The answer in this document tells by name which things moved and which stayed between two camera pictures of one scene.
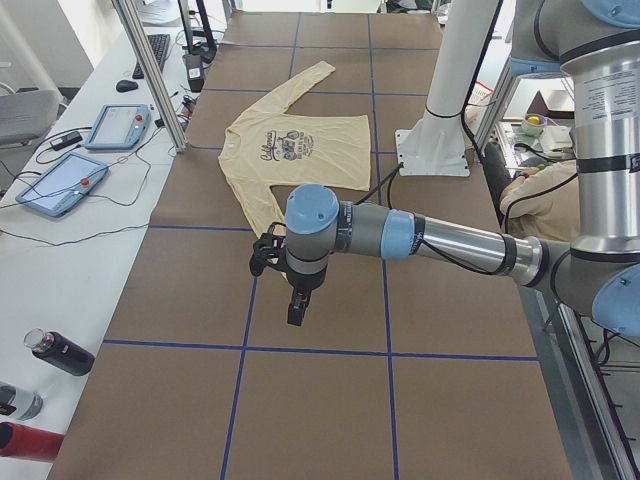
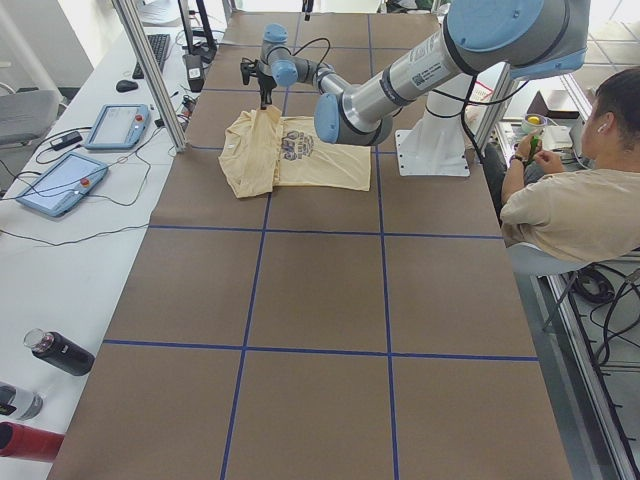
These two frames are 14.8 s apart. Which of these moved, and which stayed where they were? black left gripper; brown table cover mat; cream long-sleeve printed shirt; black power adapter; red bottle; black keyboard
Moved: cream long-sleeve printed shirt; black left gripper
Stayed: brown table cover mat; black power adapter; red bottle; black keyboard
